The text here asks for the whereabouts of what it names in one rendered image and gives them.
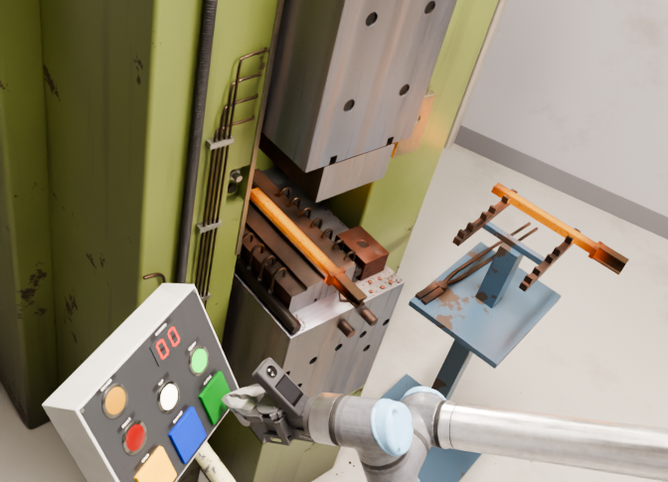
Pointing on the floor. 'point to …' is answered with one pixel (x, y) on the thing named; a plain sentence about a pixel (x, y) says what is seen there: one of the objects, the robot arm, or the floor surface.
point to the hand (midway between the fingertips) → (227, 396)
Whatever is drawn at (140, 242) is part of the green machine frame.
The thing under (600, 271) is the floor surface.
